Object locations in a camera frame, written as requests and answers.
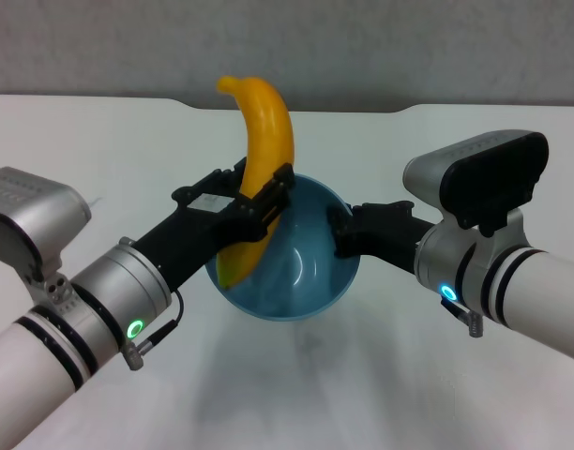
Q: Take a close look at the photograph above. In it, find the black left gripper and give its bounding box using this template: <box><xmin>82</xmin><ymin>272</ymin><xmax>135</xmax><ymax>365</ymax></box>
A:
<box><xmin>131</xmin><ymin>157</ymin><xmax>295</xmax><ymax>290</ymax></box>

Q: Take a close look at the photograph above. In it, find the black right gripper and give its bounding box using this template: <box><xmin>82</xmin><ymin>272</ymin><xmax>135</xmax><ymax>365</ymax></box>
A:
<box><xmin>327</xmin><ymin>201</ymin><xmax>433</xmax><ymax>278</ymax></box>

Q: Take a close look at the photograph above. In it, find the yellow banana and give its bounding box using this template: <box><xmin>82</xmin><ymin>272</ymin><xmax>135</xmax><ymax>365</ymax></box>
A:
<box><xmin>215</xmin><ymin>75</ymin><xmax>296</xmax><ymax>292</ymax></box>

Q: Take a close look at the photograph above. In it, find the blue bowl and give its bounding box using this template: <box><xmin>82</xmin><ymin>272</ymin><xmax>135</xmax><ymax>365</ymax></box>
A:
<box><xmin>204</xmin><ymin>172</ymin><xmax>362</xmax><ymax>323</ymax></box>

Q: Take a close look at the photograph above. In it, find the right arm black connector cable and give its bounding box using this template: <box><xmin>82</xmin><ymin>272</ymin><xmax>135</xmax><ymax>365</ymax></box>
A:
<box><xmin>440</xmin><ymin>299</ymin><xmax>483</xmax><ymax>338</ymax></box>

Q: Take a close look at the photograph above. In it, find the arm black connector cable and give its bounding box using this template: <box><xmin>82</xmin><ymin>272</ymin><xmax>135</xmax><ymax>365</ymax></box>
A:
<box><xmin>122</xmin><ymin>290</ymin><xmax>185</xmax><ymax>371</ymax></box>
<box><xmin>440</xmin><ymin>299</ymin><xmax>483</xmax><ymax>338</ymax></box>

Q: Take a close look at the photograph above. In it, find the left arm black connector cable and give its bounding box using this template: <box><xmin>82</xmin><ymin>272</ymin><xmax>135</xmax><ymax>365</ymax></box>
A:
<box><xmin>122</xmin><ymin>290</ymin><xmax>185</xmax><ymax>371</ymax></box>

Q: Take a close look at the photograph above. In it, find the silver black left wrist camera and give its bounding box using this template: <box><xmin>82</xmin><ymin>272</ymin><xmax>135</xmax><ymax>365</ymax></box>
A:
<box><xmin>0</xmin><ymin>167</ymin><xmax>92</xmax><ymax>287</ymax></box>

